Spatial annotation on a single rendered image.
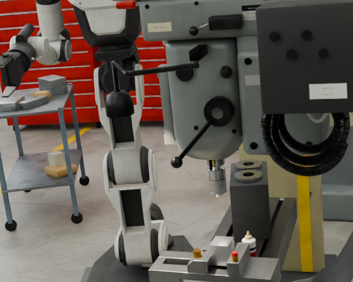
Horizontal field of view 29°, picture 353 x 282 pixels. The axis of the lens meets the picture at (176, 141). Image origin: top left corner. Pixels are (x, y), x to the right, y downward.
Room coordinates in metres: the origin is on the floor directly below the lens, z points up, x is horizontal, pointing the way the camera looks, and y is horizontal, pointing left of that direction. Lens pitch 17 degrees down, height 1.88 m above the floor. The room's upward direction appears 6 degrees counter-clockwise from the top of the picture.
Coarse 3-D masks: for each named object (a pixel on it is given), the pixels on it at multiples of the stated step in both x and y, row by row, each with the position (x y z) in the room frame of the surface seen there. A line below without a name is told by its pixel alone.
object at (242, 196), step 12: (240, 168) 2.11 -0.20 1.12; (252, 168) 2.10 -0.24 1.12; (264, 168) 2.11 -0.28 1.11; (240, 180) 2.01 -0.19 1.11; (252, 180) 2.00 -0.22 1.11; (264, 180) 2.01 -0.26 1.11; (240, 192) 1.98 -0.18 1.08; (252, 192) 1.98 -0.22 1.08; (264, 192) 1.97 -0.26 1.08; (240, 204) 1.98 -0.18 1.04; (252, 204) 1.98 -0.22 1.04; (264, 204) 1.98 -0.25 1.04; (240, 216) 1.99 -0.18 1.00; (252, 216) 1.98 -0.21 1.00; (264, 216) 1.98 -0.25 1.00; (240, 228) 1.99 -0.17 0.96; (252, 228) 1.98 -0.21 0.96; (264, 228) 1.98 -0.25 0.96
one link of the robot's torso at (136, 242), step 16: (112, 192) 2.45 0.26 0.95; (128, 192) 2.47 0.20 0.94; (144, 192) 2.43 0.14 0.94; (128, 208) 2.48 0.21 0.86; (144, 208) 2.43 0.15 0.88; (128, 224) 2.50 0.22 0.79; (144, 224) 2.49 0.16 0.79; (128, 240) 2.45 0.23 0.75; (144, 240) 2.44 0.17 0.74; (128, 256) 2.45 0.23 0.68; (144, 256) 2.44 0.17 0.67
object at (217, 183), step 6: (210, 174) 1.70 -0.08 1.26; (216, 174) 1.69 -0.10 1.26; (222, 174) 1.69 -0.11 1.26; (210, 180) 1.70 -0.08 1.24; (216, 180) 1.69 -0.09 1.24; (222, 180) 1.69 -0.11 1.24; (210, 186) 1.70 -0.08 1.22; (216, 186) 1.69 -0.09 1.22; (222, 186) 1.69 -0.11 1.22; (210, 192) 1.70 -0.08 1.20; (216, 192) 1.69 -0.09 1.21; (222, 192) 1.69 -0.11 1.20
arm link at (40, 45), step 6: (30, 24) 2.34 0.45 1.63; (24, 30) 2.29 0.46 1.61; (30, 30) 2.32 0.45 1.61; (18, 36) 2.26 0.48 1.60; (24, 36) 2.26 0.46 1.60; (30, 36) 2.33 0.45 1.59; (36, 36) 2.34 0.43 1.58; (18, 42) 2.26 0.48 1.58; (24, 42) 2.26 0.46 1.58; (30, 42) 2.29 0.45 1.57; (36, 42) 2.30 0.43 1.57; (42, 42) 2.30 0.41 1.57; (48, 42) 2.35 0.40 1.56; (30, 48) 2.25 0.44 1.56; (36, 48) 2.30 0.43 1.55; (42, 48) 2.29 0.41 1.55; (48, 48) 2.35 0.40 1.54; (36, 54) 2.31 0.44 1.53; (42, 54) 2.31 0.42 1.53
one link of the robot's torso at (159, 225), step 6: (156, 222) 2.62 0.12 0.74; (162, 222) 2.61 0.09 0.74; (120, 228) 2.59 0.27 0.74; (156, 228) 2.61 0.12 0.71; (162, 228) 2.56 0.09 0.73; (162, 234) 2.52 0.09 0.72; (168, 234) 2.64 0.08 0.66; (162, 240) 2.48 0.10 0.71; (168, 240) 2.62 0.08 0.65; (114, 246) 2.50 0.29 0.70; (162, 246) 2.47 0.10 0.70
